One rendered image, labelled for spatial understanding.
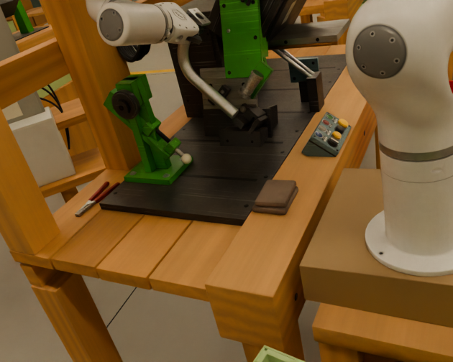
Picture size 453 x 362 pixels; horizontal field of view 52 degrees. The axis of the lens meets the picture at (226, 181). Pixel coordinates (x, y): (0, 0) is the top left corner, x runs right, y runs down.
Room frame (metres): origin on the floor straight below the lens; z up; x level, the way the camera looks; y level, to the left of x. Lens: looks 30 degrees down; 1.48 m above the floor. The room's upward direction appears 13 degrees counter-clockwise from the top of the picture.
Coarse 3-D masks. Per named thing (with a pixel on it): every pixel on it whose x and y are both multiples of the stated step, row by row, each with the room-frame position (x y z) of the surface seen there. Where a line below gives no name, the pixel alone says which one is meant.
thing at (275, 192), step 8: (272, 184) 0.89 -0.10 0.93; (280, 184) 0.88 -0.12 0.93; (288, 184) 0.88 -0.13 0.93; (264, 192) 0.86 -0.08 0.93; (272, 192) 0.86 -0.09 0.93; (280, 192) 0.85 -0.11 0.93; (288, 192) 0.84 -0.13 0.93; (296, 192) 0.87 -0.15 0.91; (256, 200) 0.84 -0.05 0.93; (264, 200) 0.83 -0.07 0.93; (272, 200) 0.83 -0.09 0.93; (280, 200) 0.82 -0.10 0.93; (288, 200) 0.83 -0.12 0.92; (256, 208) 0.84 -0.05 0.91; (264, 208) 0.83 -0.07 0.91; (272, 208) 0.82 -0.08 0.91; (280, 208) 0.81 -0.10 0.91; (288, 208) 0.82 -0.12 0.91
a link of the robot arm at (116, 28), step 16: (112, 0) 1.03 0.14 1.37; (128, 0) 1.04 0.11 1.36; (112, 16) 0.97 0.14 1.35; (128, 16) 0.96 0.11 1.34; (144, 16) 1.00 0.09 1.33; (160, 16) 1.05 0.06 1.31; (112, 32) 0.96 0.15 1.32; (128, 32) 0.95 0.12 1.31; (144, 32) 0.99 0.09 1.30; (160, 32) 1.04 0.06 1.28
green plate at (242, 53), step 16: (224, 0) 1.32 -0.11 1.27; (240, 0) 1.29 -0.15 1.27; (256, 0) 1.27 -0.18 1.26; (224, 16) 1.31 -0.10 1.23; (240, 16) 1.28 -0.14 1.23; (256, 16) 1.26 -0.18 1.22; (224, 32) 1.30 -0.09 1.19; (240, 32) 1.28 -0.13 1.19; (256, 32) 1.25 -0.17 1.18; (224, 48) 1.30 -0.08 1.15; (240, 48) 1.27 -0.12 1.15; (256, 48) 1.24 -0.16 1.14; (224, 64) 1.29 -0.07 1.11; (240, 64) 1.26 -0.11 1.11; (256, 64) 1.24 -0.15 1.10
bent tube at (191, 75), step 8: (192, 16) 1.21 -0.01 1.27; (200, 16) 1.24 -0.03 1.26; (200, 24) 1.20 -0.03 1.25; (208, 24) 1.22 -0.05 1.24; (184, 48) 1.24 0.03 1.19; (184, 56) 1.24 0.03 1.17; (184, 64) 1.23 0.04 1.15; (184, 72) 1.23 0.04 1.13; (192, 72) 1.23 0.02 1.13; (192, 80) 1.22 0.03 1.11; (200, 80) 1.21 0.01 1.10; (200, 88) 1.20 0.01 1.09; (208, 88) 1.19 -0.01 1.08; (208, 96) 1.19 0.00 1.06; (216, 96) 1.17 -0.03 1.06; (216, 104) 1.17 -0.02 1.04; (224, 104) 1.16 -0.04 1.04; (224, 112) 1.16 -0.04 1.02; (232, 112) 1.14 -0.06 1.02
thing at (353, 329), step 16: (320, 304) 0.59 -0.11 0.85; (320, 320) 0.55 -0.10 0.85; (336, 320) 0.54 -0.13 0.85; (352, 320) 0.53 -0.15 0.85; (368, 320) 0.53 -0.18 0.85; (384, 320) 0.52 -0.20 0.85; (400, 320) 0.51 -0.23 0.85; (320, 336) 0.54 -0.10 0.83; (336, 336) 0.52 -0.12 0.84; (352, 336) 0.51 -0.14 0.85; (368, 336) 0.50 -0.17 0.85; (384, 336) 0.49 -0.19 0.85; (400, 336) 0.48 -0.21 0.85; (416, 336) 0.48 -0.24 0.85; (432, 336) 0.47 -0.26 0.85; (448, 336) 0.46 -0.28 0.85; (368, 352) 0.49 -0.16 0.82; (384, 352) 0.48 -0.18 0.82; (400, 352) 0.47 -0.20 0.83; (416, 352) 0.45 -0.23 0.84; (432, 352) 0.44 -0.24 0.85; (448, 352) 0.44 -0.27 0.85
